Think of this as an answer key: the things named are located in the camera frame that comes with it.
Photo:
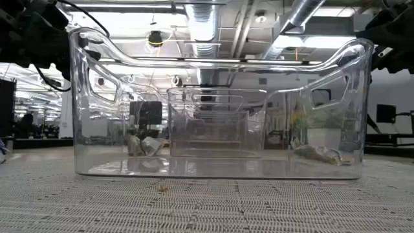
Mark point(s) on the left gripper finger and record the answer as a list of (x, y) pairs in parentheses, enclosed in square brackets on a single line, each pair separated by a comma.
[(93, 55)]

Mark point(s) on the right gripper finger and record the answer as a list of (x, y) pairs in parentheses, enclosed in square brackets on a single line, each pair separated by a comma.
[(347, 59)]

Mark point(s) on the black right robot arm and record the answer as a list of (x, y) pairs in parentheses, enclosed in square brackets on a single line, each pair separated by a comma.
[(408, 19)]

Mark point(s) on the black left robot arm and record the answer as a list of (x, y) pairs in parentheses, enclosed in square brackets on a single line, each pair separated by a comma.
[(13, 32)]

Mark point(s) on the blue granola bar red end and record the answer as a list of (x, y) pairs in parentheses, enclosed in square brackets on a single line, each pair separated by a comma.
[(330, 156)]

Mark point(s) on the rectangular ceiling light panel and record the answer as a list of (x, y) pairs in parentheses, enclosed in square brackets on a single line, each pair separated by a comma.
[(317, 42)]

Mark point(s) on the green potted plant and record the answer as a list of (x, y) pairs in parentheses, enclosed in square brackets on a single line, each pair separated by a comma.
[(323, 118)]

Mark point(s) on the black round ceiling device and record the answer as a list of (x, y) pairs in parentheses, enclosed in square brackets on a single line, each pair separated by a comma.
[(155, 38)]

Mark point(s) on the white building column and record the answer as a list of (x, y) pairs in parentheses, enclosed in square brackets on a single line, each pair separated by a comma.
[(64, 113)]

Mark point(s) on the small black monitor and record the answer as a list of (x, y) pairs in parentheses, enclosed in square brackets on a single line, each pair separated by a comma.
[(386, 113)]

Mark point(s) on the white plant pot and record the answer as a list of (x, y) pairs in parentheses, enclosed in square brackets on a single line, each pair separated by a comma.
[(323, 139)]

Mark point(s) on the person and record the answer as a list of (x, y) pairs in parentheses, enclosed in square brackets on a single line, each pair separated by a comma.
[(26, 124)]

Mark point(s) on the round ceiling lamp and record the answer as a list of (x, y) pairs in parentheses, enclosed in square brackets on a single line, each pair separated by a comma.
[(260, 18)]

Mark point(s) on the grey waste bin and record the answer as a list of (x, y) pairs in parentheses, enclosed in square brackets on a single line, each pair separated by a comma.
[(8, 144)]

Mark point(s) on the small brown crumb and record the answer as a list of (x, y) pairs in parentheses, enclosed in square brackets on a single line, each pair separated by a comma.
[(162, 188)]

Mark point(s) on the woven white table mat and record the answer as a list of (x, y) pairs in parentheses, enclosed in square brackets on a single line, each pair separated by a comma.
[(207, 210)]

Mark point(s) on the silver spiral air duct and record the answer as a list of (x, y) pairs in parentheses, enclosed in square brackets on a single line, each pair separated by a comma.
[(300, 13)]

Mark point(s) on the silver round air duct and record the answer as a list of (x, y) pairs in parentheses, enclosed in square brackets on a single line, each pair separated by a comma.
[(202, 26)]

